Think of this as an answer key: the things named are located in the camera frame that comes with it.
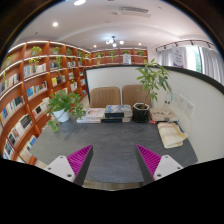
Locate black ceiling track rail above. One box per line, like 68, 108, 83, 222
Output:
154, 38, 214, 53

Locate clear acrylic sign stand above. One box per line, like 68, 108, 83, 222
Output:
162, 92, 174, 115

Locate white standing sign board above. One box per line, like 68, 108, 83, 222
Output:
171, 46, 185, 69

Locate tall plant in dark pot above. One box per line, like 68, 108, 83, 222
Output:
132, 58, 173, 124

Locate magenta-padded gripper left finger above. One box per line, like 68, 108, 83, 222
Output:
43, 144, 94, 187

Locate orange wooden bookshelf unit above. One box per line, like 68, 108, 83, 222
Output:
0, 39, 149, 166

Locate cream yellow-striped towel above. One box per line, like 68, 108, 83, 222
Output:
156, 121, 189, 150

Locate white book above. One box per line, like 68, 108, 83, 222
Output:
80, 107, 107, 120
76, 117, 103, 124

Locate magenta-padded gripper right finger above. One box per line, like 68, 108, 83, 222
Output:
134, 144, 184, 186

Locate white wall socket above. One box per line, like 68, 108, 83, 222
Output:
176, 94, 187, 111
184, 99, 196, 119

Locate white curtain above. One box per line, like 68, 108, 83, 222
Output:
157, 45, 224, 86

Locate ceiling air vent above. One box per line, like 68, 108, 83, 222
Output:
119, 5, 152, 18

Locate small white framed sign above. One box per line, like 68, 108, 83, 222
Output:
122, 53, 132, 65

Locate leafy plant in white pot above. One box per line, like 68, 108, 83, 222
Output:
45, 89, 87, 133

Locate recessed ceiling spotlights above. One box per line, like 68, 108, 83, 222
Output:
52, 0, 98, 49

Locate tan upholstered chair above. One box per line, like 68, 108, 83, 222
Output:
121, 84, 153, 108
89, 86, 122, 109

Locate beige book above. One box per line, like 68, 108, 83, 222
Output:
149, 107, 179, 123

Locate multi-bulb ceiling lamp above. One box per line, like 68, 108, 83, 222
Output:
105, 35, 125, 48

